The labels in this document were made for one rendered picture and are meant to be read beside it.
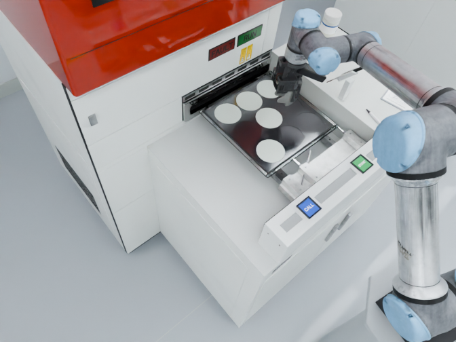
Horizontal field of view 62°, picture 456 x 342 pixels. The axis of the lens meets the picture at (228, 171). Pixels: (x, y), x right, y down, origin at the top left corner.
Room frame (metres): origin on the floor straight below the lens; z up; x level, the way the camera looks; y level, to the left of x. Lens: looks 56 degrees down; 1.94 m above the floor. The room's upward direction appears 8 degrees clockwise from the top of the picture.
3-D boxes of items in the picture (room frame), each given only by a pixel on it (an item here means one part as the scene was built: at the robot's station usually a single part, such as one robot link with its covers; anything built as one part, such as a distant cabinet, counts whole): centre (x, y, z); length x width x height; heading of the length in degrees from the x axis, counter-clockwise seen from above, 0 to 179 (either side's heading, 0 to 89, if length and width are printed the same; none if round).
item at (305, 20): (0.97, -0.16, 1.27); 0.09 x 0.08 x 0.11; 27
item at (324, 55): (0.89, -0.22, 1.27); 0.11 x 0.11 x 0.08; 27
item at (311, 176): (0.74, -0.28, 0.89); 0.08 x 0.03 x 0.03; 48
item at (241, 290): (0.95, -0.25, 0.41); 0.96 x 0.64 x 0.82; 138
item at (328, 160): (0.80, -0.33, 0.87); 0.36 x 0.08 x 0.03; 138
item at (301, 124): (0.96, -0.12, 0.90); 0.34 x 0.34 x 0.01; 48
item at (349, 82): (1.07, -0.37, 1.03); 0.06 x 0.04 x 0.13; 48
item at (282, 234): (0.67, -0.35, 0.89); 0.55 x 0.09 x 0.14; 138
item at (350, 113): (1.18, -0.45, 0.89); 0.62 x 0.35 x 0.14; 48
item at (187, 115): (1.09, 0.04, 0.89); 0.44 x 0.02 x 0.10; 138
